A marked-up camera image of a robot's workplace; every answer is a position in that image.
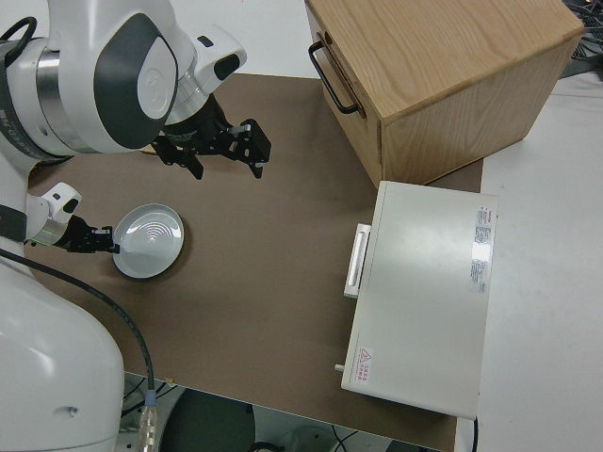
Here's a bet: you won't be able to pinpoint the white toaster oven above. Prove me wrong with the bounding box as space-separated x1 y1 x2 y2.
339 180 499 420

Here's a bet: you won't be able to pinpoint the black box handle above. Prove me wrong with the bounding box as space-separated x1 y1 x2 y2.
308 40 360 116

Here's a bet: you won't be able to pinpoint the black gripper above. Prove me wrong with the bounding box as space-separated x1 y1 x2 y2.
153 95 272 181
64 216 124 256

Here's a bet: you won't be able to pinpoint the grey object under table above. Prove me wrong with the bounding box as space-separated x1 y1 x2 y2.
253 421 378 452

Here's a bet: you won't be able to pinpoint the gray plate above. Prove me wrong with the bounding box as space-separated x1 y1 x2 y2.
111 202 187 280

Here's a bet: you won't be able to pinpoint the black round stand base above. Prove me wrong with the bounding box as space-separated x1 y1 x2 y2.
159 390 256 452

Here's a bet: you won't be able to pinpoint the brown table mat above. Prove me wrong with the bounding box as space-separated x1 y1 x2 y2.
23 73 485 452

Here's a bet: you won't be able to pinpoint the silver toaster door handle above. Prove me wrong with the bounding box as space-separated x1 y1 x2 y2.
343 223 372 298

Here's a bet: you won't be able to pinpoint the black cable bundle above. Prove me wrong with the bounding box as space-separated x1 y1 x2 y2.
564 0 603 62

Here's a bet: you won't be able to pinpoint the wooden box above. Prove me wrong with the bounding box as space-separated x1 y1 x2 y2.
304 0 586 187

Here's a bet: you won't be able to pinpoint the black cables under table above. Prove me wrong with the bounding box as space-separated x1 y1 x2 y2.
121 375 173 426

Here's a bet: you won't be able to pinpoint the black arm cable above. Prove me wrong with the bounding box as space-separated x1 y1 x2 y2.
0 248 160 452

